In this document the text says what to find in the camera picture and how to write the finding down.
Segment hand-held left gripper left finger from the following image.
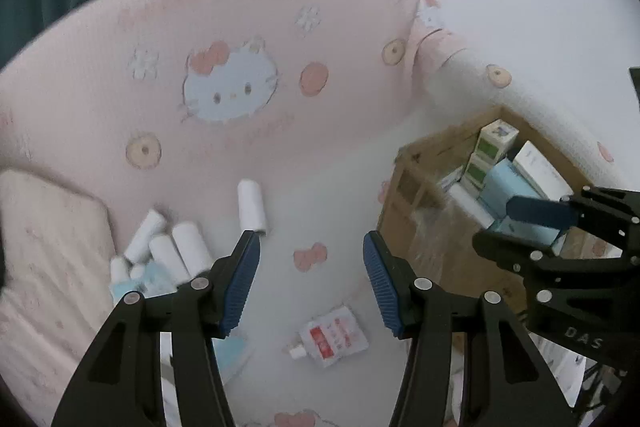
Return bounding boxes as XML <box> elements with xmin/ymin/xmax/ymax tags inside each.
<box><xmin>50</xmin><ymin>229</ymin><xmax>262</xmax><ymax>427</ymax></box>

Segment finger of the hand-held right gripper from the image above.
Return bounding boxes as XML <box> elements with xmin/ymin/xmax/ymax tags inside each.
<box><xmin>472</xmin><ymin>231</ymin><xmax>626</xmax><ymax>275</ymax></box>
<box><xmin>506</xmin><ymin>187</ymin><xmax>640</xmax><ymax>253</ymax></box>

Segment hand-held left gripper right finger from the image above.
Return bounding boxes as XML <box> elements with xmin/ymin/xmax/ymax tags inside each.
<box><xmin>362</xmin><ymin>231</ymin><xmax>581</xmax><ymax>427</ymax></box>

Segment pile of white paper rolls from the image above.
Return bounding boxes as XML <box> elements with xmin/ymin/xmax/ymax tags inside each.
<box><xmin>109</xmin><ymin>207</ymin><xmax>213</xmax><ymax>295</ymax></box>

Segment white hollow paper roll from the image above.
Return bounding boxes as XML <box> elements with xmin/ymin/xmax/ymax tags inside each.
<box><xmin>237</xmin><ymin>178</ymin><xmax>268</xmax><ymax>238</ymax></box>

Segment light blue carton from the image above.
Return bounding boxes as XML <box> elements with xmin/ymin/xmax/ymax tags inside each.
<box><xmin>477</xmin><ymin>159</ymin><xmax>568</xmax><ymax>253</ymax></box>

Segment white wrapped roll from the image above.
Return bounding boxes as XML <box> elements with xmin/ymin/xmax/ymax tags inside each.
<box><xmin>446</xmin><ymin>183</ymin><xmax>496</xmax><ymax>230</ymax></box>

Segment white pouch with red label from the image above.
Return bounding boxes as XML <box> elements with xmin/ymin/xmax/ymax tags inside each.
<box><xmin>287</xmin><ymin>304</ymin><xmax>370</xmax><ymax>369</ymax></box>

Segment clear plastic wrap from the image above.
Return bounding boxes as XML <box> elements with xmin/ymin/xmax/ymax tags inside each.
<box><xmin>407</xmin><ymin>194</ymin><xmax>481</xmax><ymax>268</ymax></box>

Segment green and white carton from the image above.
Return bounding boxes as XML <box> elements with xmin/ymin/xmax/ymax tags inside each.
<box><xmin>461</xmin><ymin>154</ymin><xmax>496</xmax><ymax>198</ymax></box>
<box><xmin>475</xmin><ymin>119</ymin><xmax>519</xmax><ymax>162</ymax></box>

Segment black stand legs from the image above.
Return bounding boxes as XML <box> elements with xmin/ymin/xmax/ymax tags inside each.
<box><xmin>575</xmin><ymin>357</ymin><xmax>631</xmax><ymax>413</ymax></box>

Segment small teal and white carton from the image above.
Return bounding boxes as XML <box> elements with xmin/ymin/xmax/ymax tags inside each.
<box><xmin>437</xmin><ymin>167</ymin><xmax>463</xmax><ymax>192</ymax></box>

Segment light blue soft packet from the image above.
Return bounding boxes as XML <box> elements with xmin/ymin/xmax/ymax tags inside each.
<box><xmin>110</xmin><ymin>259</ymin><xmax>178</xmax><ymax>303</ymax></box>

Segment brown cardboard box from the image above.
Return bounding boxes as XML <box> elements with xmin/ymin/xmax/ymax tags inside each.
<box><xmin>375</xmin><ymin>104</ymin><xmax>621</xmax><ymax>303</ymax></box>

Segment black object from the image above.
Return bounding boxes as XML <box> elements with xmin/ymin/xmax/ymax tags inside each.
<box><xmin>629</xmin><ymin>67</ymin><xmax>640</xmax><ymax>122</ymax></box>

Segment pink printed blanket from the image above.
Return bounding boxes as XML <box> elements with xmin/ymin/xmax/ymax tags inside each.
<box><xmin>0</xmin><ymin>0</ymin><xmax>640</xmax><ymax>427</ymax></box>

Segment pink printed pillow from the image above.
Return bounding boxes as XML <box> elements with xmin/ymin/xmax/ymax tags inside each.
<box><xmin>0</xmin><ymin>169</ymin><xmax>118</xmax><ymax>408</ymax></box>

